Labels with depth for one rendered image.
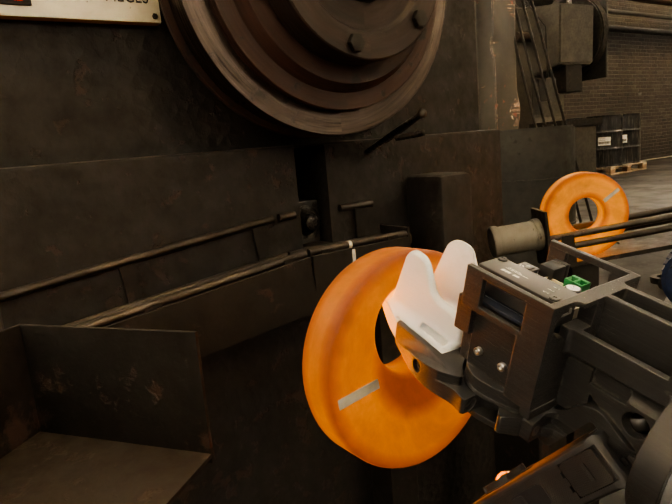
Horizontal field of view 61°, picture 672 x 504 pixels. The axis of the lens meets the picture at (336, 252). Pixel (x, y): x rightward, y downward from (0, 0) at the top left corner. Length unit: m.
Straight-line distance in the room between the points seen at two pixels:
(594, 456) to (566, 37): 8.57
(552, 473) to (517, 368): 0.05
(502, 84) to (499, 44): 0.32
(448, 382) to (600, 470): 0.08
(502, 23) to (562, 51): 3.57
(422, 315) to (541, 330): 0.10
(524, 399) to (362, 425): 0.13
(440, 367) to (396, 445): 0.11
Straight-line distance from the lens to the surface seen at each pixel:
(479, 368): 0.32
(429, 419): 0.43
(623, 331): 0.29
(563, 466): 0.31
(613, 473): 0.30
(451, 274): 0.38
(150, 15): 0.93
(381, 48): 0.84
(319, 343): 0.37
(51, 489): 0.56
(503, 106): 5.14
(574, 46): 8.91
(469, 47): 1.32
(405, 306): 0.36
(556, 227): 1.11
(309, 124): 0.86
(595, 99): 13.03
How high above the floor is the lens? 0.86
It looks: 10 degrees down
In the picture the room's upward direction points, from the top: 5 degrees counter-clockwise
